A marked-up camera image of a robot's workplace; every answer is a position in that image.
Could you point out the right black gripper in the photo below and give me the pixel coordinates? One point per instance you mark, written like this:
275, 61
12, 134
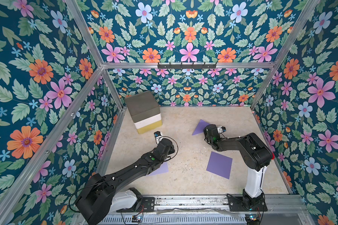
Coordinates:
210, 132

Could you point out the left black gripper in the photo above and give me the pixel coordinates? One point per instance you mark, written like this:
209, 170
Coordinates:
170, 148

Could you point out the purple square paper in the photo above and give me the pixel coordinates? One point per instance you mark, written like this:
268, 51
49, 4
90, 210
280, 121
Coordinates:
200, 127
220, 165

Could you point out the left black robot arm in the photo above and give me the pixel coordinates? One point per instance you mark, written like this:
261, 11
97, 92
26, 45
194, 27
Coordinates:
95, 200

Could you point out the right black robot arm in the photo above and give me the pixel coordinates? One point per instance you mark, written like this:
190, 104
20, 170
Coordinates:
255, 153

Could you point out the left pale purple paper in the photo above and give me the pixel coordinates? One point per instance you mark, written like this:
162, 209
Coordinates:
162, 169

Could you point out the grey white yellow block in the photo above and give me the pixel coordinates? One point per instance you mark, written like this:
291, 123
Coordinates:
144, 111

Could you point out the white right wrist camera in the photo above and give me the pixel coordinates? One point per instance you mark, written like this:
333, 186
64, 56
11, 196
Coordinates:
221, 129

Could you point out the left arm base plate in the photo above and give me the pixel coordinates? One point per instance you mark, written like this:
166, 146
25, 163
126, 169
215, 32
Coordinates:
146, 204

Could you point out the black hook rail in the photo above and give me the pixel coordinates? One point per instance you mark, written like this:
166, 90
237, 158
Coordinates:
193, 65

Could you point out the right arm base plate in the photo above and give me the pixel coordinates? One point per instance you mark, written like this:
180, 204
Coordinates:
247, 204

